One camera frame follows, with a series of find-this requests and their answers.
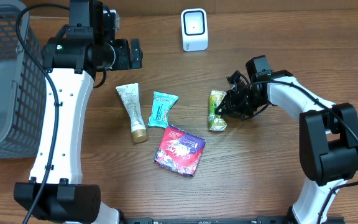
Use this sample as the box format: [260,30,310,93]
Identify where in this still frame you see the white tube gold cap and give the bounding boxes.
[116,83,148,143]

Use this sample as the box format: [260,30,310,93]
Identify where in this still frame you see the teal tissue pack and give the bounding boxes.
[148,91,178,128]

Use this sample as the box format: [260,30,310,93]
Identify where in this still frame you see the red purple liner pack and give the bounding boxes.
[154,126,206,177]

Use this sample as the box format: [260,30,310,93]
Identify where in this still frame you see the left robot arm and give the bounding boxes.
[14,1,143,223]

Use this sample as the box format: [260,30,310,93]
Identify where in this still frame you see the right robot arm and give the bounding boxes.
[214,55,358,223]

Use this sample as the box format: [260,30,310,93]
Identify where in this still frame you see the white barcode scanner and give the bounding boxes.
[180,8,209,52]

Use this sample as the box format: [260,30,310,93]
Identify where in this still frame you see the grey plastic shopping basket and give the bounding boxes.
[0,1,46,159]

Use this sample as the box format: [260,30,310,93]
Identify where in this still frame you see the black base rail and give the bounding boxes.
[119,216,295,224]

